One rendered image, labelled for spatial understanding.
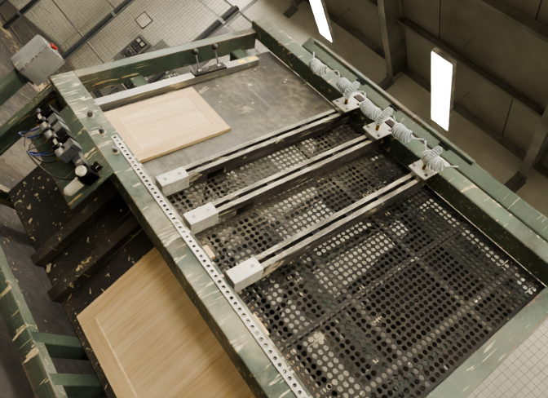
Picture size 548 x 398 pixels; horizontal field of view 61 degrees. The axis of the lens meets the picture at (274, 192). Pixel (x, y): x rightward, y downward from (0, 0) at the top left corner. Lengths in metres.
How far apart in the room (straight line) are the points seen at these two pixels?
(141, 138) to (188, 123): 0.24
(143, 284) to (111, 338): 0.25
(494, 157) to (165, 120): 5.67
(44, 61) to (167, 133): 0.63
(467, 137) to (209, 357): 6.08
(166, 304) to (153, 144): 0.72
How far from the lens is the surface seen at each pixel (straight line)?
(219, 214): 1.86
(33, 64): 2.41
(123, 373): 2.06
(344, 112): 2.39
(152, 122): 2.31
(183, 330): 1.95
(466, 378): 1.77
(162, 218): 1.85
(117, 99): 2.42
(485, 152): 7.32
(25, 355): 2.09
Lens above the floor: 1.20
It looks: 1 degrees up
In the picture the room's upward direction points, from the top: 48 degrees clockwise
